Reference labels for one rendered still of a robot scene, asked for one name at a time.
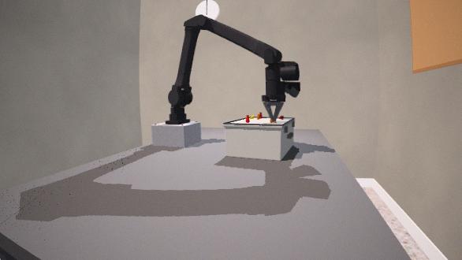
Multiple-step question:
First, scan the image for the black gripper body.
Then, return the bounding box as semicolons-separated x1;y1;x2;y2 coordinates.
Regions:
262;80;285;102

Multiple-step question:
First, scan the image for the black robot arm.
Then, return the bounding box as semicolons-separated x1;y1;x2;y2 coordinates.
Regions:
166;14;300;124

